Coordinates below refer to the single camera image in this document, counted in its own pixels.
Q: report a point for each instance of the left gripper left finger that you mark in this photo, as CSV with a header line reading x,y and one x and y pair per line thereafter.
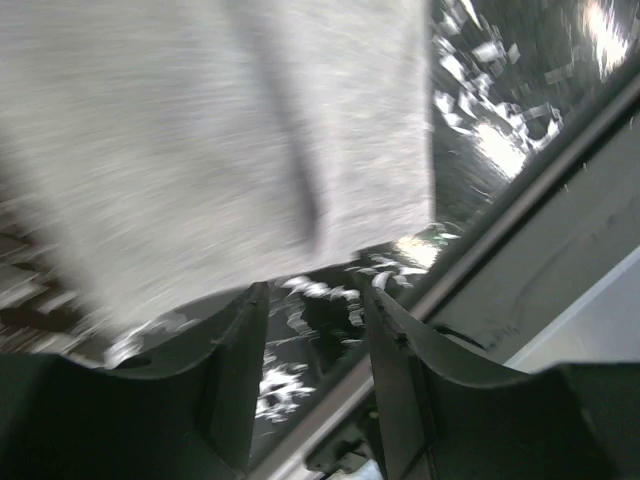
x,y
182,410

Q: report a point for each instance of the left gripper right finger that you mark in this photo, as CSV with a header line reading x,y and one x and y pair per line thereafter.
x,y
445,412

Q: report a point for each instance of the grey t-shirt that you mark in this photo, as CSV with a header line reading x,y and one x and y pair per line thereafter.
x,y
155,153

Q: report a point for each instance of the black marble pattern mat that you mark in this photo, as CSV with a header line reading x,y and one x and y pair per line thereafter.
x,y
523,60

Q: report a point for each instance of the aluminium frame rail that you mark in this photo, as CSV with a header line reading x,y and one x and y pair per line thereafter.
x,y
529,272

